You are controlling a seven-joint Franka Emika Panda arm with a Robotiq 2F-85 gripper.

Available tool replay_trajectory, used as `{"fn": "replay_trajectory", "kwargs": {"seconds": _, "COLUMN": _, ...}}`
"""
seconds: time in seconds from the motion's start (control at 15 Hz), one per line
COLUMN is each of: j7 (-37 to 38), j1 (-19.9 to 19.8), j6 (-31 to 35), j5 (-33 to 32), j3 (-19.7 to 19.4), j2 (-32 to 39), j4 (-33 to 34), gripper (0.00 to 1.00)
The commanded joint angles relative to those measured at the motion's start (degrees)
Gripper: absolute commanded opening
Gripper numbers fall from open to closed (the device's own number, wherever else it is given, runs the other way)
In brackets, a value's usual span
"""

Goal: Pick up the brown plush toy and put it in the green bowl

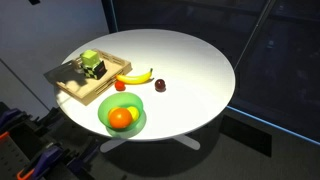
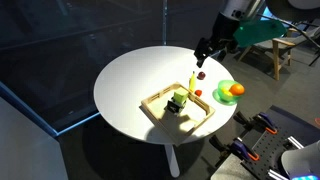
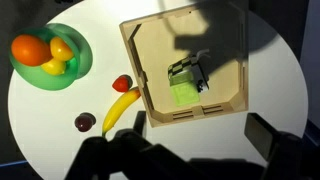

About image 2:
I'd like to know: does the green translucent bowl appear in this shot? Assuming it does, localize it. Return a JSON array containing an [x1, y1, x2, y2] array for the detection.
[[212, 79, 246, 106]]

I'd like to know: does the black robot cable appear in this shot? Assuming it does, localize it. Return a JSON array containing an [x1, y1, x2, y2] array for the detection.
[[258, 13, 320, 49]]

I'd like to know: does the yellow toy banana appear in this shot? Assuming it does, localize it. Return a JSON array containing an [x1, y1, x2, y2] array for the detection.
[[188, 70, 198, 94]]

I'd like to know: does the yellow lemon toy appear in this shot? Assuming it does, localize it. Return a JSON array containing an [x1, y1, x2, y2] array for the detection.
[[221, 87, 234, 99]]

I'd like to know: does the black perforated breadboard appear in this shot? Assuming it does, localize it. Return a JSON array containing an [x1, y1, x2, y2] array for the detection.
[[241, 104, 320, 180]]

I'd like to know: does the purple clamp orange tip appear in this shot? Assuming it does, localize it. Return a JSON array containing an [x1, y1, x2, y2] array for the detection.
[[209, 134, 261, 168], [233, 110, 279, 136]]

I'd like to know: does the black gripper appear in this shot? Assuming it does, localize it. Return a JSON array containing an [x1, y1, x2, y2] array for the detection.
[[193, 12, 242, 69]]

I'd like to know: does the black checkered box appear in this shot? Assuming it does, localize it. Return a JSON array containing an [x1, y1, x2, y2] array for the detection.
[[166, 96, 187, 115]]

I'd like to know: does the white table base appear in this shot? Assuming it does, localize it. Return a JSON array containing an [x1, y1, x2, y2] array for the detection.
[[164, 143, 181, 179]]

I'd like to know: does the green camera mount bracket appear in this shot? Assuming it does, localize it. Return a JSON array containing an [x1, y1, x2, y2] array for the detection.
[[233, 19, 288, 48]]

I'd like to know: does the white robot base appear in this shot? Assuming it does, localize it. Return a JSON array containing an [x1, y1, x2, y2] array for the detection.
[[280, 139, 320, 180]]

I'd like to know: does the light green cube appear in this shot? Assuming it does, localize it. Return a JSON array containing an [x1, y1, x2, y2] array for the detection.
[[172, 87, 190, 104]]

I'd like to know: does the orange fruit toy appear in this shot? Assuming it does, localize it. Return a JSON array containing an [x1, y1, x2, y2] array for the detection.
[[229, 83, 246, 97]]

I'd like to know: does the silver aluminium rail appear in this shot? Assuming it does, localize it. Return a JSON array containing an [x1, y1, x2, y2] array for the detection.
[[287, 135, 306, 150], [266, 169, 289, 180]]

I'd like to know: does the wooden slatted tray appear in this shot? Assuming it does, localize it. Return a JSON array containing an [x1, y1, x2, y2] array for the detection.
[[140, 81, 217, 138]]

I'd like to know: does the wooden armchair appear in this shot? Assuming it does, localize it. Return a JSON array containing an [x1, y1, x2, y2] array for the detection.
[[238, 26, 320, 81]]

